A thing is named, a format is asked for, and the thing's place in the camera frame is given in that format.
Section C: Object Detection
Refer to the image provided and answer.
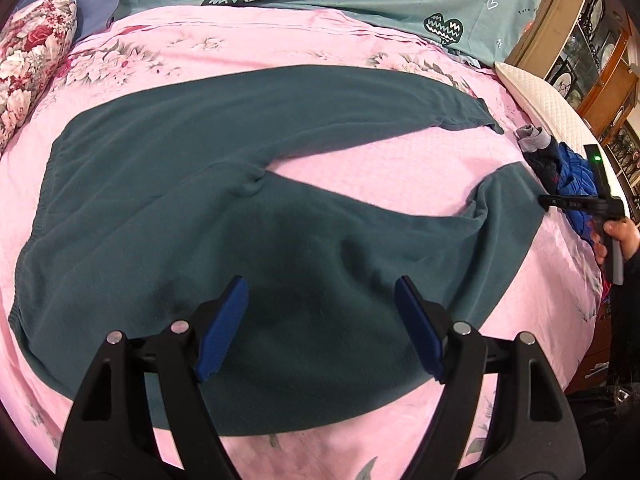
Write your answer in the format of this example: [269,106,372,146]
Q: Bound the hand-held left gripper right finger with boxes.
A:
[394,276,587,480]

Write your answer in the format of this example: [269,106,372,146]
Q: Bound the blue clothing pile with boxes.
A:
[525,141,608,241]

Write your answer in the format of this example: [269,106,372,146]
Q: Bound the grey sock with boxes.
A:
[516,125,551,155]

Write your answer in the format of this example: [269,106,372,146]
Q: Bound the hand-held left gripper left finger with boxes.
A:
[56,276,250,480]

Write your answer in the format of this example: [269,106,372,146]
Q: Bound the pink floral bed sheet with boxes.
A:
[0,6,603,480]

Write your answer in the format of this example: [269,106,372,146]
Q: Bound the white quilted pillow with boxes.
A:
[494,61,601,145]

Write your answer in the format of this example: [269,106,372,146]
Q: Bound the person's right hand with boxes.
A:
[593,219,640,266]

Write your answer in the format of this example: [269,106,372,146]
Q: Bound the red floral pillow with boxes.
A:
[0,0,79,153]

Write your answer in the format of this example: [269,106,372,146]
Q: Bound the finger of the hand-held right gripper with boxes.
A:
[538,194,601,212]

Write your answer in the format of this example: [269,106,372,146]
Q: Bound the wooden display cabinet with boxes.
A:
[505,0,640,221]

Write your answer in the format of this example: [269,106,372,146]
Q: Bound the dark teal pants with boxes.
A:
[8,64,547,437]

